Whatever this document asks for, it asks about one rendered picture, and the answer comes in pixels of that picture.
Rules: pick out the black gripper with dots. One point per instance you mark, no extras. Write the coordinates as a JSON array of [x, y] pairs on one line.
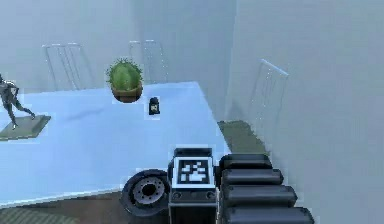
[[146, 192]]

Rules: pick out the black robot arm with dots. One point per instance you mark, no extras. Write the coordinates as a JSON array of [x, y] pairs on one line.
[[253, 193]]

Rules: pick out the pale blue dining table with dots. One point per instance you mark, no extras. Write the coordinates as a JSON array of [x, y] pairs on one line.
[[100, 140]]

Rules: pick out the green cactus in brown pot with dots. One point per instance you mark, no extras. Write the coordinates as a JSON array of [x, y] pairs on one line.
[[125, 80]]

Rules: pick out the grey running figure statue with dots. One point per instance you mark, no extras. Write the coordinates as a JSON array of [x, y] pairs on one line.
[[15, 110]]

